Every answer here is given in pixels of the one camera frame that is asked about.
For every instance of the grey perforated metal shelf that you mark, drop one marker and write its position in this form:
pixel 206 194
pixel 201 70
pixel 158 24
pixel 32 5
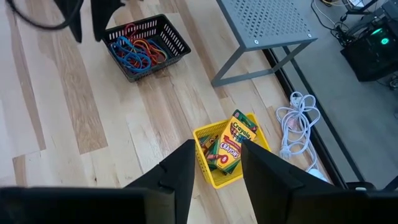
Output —
pixel 267 25

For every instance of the black plastic basket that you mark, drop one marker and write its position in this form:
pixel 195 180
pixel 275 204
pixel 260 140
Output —
pixel 174 40

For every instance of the crayon box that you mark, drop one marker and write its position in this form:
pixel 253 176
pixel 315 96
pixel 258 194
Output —
pixel 231 146
pixel 206 144

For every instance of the long red rubber band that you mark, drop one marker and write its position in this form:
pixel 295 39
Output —
pixel 128 29

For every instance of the yellow rubber band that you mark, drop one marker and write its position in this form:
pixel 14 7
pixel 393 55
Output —
pixel 146 43

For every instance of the yellow plastic basket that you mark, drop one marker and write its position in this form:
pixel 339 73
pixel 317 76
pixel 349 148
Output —
pixel 217 182

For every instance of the computer tower blue lights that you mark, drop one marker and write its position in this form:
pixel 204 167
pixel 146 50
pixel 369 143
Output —
pixel 373 49

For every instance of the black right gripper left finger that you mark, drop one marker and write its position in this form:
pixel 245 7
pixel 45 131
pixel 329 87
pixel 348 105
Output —
pixel 177 180

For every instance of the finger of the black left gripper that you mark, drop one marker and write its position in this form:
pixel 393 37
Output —
pixel 73 15
pixel 104 15

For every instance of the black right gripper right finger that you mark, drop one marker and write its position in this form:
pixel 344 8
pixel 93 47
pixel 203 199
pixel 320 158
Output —
pixel 267 186

